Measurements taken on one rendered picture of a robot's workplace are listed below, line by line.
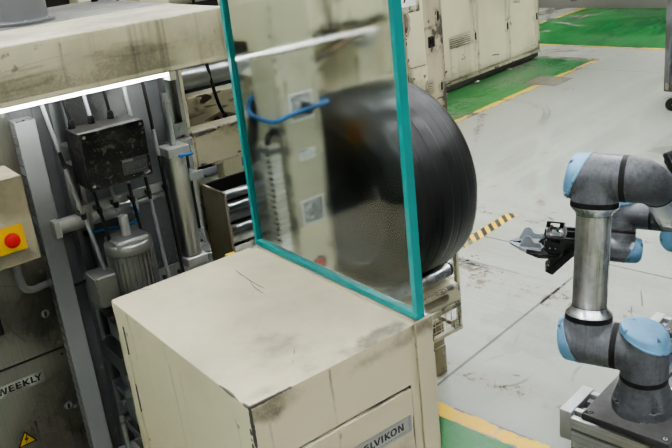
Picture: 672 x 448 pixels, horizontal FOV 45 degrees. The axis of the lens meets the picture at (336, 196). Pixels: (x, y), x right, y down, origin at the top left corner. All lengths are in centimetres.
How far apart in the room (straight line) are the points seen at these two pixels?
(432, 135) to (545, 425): 153
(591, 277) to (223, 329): 97
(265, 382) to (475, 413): 214
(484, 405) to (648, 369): 145
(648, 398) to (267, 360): 107
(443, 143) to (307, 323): 87
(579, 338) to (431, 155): 60
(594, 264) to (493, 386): 159
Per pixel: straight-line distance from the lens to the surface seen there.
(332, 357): 140
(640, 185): 201
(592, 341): 212
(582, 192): 203
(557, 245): 239
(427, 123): 223
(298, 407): 136
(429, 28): 731
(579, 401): 232
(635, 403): 217
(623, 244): 241
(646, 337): 209
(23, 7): 207
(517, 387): 358
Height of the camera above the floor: 199
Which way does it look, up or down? 20 degrees down
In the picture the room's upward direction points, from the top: 6 degrees counter-clockwise
